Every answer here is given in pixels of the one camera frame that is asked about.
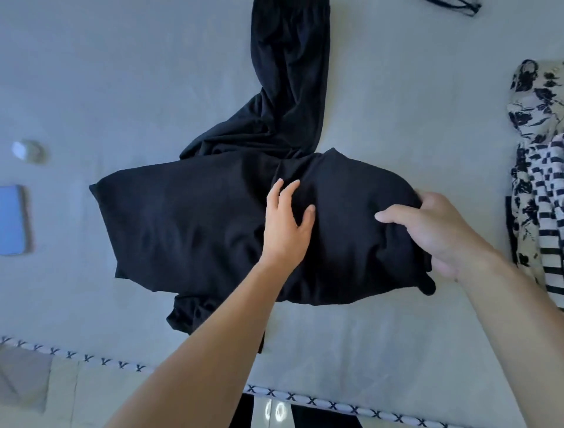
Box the person's left hand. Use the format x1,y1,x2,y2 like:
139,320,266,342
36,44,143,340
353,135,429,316
259,178,316,270

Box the person's right hand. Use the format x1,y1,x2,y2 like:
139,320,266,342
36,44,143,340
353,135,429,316
375,190,499,283

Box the black trousers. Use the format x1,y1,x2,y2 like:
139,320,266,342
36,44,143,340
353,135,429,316
89,0,437,354

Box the person's right forearm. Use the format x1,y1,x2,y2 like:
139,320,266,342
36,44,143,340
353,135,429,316
456,252,564,428

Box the person's left forearm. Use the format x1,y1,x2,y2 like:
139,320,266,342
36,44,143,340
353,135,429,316
105,258,306,428

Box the black white striped garment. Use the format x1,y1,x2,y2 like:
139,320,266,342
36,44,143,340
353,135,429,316
511,132,564,310

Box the grey bed sheet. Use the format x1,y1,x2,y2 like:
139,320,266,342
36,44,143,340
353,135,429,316
0,0,564,428

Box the cream black floral garment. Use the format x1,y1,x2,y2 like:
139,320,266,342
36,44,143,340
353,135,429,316
506,59,564,284

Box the black glossy object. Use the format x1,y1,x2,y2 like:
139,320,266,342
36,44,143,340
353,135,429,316
228,392,363,428

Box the small clear plastic object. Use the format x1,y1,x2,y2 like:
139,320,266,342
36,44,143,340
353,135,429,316
12,139,46,165

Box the blue smartphone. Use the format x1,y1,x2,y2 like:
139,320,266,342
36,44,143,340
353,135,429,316
0,185,30,256

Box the black strap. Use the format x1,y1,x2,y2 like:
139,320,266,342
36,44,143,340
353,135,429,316
427,0,482,17

